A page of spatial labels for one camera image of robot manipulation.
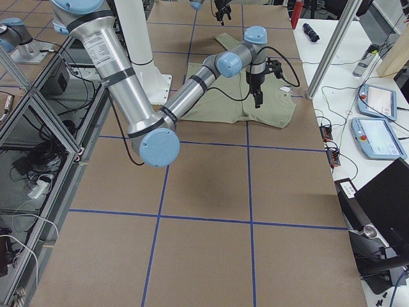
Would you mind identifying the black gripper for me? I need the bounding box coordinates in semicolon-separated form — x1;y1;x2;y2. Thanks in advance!
214;0;231;26
246;72;265;109

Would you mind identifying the olive green long-sleeve shirt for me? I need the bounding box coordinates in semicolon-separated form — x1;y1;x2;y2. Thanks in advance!
177;33;297;129

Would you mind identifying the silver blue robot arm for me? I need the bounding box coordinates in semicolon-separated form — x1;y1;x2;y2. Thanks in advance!
52;1;268;168
189;0;232;26

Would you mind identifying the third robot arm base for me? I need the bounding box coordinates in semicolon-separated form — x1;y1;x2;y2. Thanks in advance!
1;17;54;64

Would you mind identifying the white paper hang tag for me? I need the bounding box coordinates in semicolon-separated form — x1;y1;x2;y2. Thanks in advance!
279;86;293;95

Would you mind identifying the upper orange connector block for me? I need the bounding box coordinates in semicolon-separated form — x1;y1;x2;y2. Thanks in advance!
320;125;333;142

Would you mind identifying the orange connector block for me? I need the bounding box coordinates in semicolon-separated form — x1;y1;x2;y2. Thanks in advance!
326;148;341;168
320;125;333;142

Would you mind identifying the red cylinder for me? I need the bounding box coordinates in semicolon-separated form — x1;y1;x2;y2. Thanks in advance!
291;0;304;22

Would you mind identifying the folded dark blue umbrella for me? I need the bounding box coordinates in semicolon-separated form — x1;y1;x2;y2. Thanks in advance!
302;23;320;43

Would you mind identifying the lower orange connector block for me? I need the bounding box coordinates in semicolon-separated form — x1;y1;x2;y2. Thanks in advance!
326;148;341;168

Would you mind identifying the upper blue teach pendant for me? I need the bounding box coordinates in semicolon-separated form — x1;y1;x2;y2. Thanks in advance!
357;83;397;122

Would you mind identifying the blue teach pendant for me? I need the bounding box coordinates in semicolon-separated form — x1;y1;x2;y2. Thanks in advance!
357;83;397;122
351;117;408;160

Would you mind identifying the lower blue teach pendant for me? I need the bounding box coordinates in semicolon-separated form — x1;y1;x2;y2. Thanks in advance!
351;117;408;160

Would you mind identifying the wooden board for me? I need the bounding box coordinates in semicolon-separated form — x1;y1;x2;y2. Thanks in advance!
377;21;409;77

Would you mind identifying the black box with white label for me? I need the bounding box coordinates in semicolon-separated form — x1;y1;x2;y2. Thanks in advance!
334;178;371;232

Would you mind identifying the black laptop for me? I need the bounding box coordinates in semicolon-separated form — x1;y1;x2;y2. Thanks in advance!
355;158;408;254

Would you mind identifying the silver metal cup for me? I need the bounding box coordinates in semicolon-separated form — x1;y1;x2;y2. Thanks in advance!
363;224;378;239

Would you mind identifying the white power strip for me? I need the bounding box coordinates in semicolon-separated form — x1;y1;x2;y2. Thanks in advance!
27;174;54;199

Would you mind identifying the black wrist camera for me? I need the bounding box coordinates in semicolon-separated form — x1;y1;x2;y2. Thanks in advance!
265;57;284;79
215;7;231;21

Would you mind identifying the aluminium frame post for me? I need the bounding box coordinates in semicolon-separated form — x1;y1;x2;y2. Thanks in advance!
305;0;362;100

